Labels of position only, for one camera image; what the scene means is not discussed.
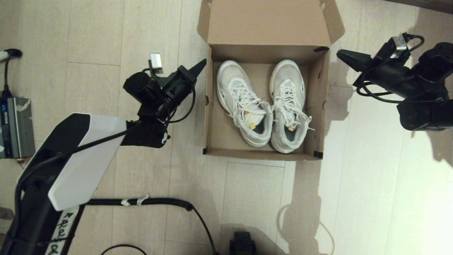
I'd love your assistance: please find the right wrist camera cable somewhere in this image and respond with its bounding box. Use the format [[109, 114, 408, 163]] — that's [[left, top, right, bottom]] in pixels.
[[356, 34, 443, 104]]

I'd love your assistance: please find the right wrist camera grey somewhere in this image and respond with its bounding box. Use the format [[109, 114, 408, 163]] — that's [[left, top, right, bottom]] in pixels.
[[388, 34, 411, 59]]

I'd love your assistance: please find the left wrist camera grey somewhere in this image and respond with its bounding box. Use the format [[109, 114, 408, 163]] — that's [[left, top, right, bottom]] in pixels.
[[148, 53, 164, 75]]

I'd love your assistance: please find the black cable with spiral wrap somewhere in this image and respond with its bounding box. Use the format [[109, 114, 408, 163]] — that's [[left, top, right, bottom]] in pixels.
[[18, 159, 220, 255]]

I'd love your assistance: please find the white mesh sneaker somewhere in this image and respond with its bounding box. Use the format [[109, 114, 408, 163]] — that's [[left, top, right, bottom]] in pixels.
[[269, 59, 315, 154]]

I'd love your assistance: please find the white sneaker yellow insole logo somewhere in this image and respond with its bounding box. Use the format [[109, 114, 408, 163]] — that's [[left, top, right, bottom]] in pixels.
[[217, 59, 274, 147]]

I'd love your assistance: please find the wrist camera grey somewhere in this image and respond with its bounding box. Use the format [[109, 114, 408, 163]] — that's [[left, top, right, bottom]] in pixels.
[[388, 34, 411, 59], [148, 53, 164, 75]]

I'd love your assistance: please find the brown cardboard shoe box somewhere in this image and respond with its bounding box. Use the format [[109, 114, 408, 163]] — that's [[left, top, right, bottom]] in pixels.
[[197, 0, 345, 162]]

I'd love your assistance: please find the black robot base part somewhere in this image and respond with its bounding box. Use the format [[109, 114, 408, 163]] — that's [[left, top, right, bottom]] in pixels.
[[229, 232, 256, 255]]

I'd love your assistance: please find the black cable loop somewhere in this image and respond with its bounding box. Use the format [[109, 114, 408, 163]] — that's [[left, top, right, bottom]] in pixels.
[[101, 244, 148, 255]]

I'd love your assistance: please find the black plug cable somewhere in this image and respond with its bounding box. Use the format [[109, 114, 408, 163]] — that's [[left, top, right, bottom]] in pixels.
[[2, 49, 23, 98]]

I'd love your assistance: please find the grey power adapter box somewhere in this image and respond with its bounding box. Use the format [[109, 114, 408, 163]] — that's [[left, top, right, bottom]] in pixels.
[[0, 96, 36, 159]]

